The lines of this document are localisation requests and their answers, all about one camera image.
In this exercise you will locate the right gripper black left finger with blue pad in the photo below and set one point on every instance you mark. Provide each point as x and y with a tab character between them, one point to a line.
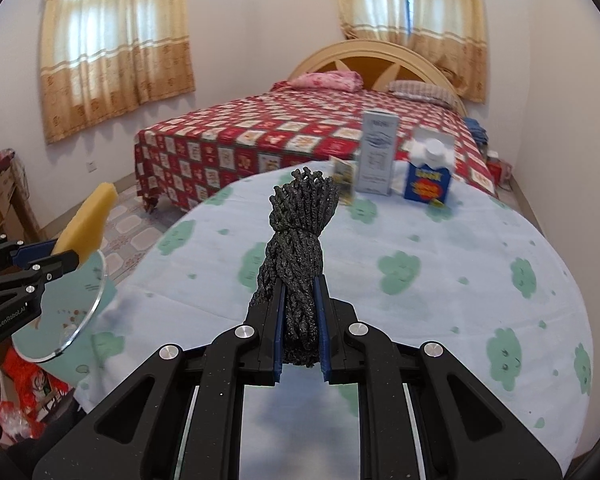
180	412

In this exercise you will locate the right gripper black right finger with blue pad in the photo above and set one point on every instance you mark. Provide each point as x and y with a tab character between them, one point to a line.
423	415

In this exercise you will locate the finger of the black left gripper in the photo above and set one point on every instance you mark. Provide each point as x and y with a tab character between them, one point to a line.
54	267
24	255

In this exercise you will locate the yellow sponge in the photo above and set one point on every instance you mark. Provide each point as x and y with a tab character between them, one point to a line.
83	234

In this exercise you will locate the black foam net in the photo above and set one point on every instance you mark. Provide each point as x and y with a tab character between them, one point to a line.
301	210

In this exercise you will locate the teal trash bin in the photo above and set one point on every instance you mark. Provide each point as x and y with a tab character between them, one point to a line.
64	340

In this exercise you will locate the brown wooden cabinet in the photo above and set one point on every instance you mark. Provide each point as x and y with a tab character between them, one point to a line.
17	219

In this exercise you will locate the red bag on floor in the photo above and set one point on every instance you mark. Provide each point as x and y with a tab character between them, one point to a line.
38	392

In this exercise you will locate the red bag with clear plastic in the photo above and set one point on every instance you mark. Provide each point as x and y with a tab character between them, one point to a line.
16	425

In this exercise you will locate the beige side window curtain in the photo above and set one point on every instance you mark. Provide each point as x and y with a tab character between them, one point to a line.
101	59

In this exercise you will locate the blue milk carton white cap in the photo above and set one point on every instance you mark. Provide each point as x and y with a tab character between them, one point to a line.
431	164

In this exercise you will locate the red box by bed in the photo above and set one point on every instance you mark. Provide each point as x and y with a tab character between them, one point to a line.
499	169

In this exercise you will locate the grey tall carton box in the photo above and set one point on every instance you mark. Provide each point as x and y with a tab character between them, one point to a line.
376	152

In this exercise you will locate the small dark snack packet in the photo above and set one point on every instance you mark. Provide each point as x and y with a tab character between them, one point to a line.
343	174

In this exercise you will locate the bed with red checkered cover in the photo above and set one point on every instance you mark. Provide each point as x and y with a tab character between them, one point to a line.
191	157

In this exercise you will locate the blue folded cloth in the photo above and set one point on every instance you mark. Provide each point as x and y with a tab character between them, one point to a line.
477	132

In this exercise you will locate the striped pillow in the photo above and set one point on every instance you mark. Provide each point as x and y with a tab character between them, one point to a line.
422	92

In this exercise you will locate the pink pillow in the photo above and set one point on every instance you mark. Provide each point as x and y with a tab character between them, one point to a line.
340	80

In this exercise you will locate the cream wooden headboard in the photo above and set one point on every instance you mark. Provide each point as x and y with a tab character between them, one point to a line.
378	63

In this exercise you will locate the beige curtain behind bed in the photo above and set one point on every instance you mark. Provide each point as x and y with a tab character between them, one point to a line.
451	34

